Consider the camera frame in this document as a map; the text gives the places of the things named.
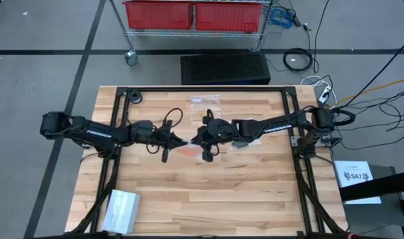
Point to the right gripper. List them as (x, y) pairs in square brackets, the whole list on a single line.
[(217, 132)]

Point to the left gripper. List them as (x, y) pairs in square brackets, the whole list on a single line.
[(163, 138)]

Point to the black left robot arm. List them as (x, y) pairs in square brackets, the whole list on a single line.
[(99, 133)]

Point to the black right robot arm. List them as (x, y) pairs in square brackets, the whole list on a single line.
[(276, 127)]

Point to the black tape roll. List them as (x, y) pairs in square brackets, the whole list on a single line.
[(135, 97)]

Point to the black perforated floor mat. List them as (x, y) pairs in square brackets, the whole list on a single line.
[(225, 68)]

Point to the silver mounting plate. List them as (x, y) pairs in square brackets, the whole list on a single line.
[(295, 141)]

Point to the red plastic storage bin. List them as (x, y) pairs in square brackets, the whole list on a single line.
[(159, 15), (228, 16)]

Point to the white power strip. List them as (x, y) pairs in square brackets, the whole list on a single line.
[(324, 94)]

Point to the black power adapter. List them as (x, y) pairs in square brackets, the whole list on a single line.
[(295, 18)]

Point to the white SA7 booklet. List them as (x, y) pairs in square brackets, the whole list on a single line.
[(356, 182)]

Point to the black bar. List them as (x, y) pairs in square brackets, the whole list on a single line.
[(378, 186)]

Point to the grey cart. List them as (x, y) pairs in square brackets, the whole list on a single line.
[(384, 215)]

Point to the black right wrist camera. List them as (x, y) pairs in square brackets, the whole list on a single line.
[(207, 156)]

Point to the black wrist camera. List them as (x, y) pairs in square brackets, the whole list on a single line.
[(207, 156), (165, 156)]

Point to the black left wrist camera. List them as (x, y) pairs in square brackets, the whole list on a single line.
[(165, 156)]

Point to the black aluminium table frame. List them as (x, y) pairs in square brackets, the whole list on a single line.
[(255, 89)]

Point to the silver mounting bracket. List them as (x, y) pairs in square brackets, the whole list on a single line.
[(85, 145)]

